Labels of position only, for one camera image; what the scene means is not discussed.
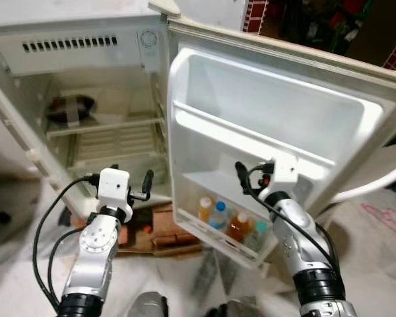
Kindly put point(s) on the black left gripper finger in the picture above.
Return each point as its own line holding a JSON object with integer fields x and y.
{"x": 148, "y": 181}

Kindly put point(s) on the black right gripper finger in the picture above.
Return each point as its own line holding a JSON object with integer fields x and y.
{"x": 241, "y": 175}

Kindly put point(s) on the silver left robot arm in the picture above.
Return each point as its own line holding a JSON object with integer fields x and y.
{"x": 92, "y": 257}

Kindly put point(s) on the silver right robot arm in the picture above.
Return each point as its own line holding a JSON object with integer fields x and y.
{"x": 303, "y": 244}

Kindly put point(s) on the white fridge shelf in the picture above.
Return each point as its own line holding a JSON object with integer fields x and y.
{"x": 105, "y": 125}

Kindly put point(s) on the white fridge door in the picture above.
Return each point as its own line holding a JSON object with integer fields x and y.
{"x": 277, "y": 112}

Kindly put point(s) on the round fridge thermostat dial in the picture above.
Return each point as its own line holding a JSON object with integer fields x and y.
{"x": 149, "y": 39}

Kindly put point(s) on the white fridge cabinet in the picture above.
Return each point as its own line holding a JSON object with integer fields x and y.
{"x": 72, "y": 53}

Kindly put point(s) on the red brick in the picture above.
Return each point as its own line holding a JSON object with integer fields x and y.
{"x": 171, "y": 228}

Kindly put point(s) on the clear water bottle blue cap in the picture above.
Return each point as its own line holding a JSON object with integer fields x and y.
{"x": 218, "y": 216}

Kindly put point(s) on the brown tea bottle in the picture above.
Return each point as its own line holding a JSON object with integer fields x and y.
{"x": 239, "y": 228}

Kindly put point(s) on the orange juice bottle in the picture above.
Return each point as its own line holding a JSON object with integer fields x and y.
{"x": 205, "y": 211}

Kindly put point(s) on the clear bottle green cap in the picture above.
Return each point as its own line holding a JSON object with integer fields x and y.
{"x": 257, "y": 236}

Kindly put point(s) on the dark taped item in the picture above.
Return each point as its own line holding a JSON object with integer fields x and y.
{"x": 71, "y": 109}

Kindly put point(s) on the grey left robot leg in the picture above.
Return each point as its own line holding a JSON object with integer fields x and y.
{"x": 148, "y": 307}

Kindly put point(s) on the grey robot leg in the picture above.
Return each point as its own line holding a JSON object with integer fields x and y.
{"x": 148, "y": 307}
{"x": 237, "y": 310}

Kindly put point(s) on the pink clothes hanger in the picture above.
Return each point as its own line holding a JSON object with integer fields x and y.
{"x": 386, "y": 221}

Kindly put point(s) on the grey right robot leg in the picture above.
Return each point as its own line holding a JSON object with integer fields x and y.
{"x": 237, "y": 310}

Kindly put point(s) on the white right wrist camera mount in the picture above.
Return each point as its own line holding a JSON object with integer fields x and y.
{"x": 285, "y": 170}

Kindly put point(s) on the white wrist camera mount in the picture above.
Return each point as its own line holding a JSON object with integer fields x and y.
{"x": 113, "y": 186}
{"x": 285, "y": 170}

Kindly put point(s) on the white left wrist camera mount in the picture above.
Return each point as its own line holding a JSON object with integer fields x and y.
{"x": 113, "y": 186}

